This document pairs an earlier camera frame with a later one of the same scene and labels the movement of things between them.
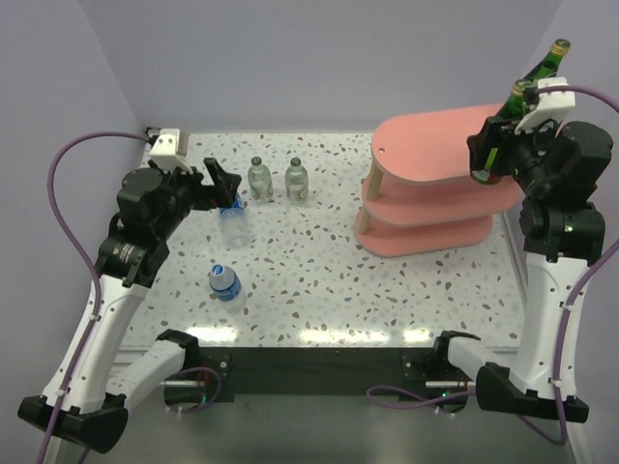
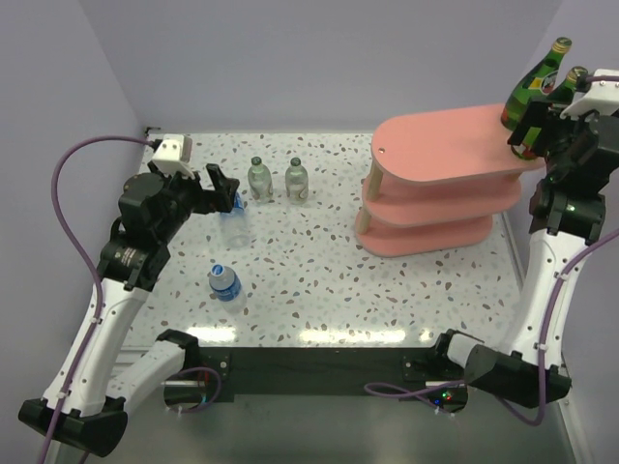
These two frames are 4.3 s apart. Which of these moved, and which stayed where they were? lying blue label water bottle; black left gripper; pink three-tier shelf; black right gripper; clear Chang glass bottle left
Moved: black right gripper
Stayed: black left gripper; pink three-tier shelf; clear Chang glass bottle left; lying blue label water bottle
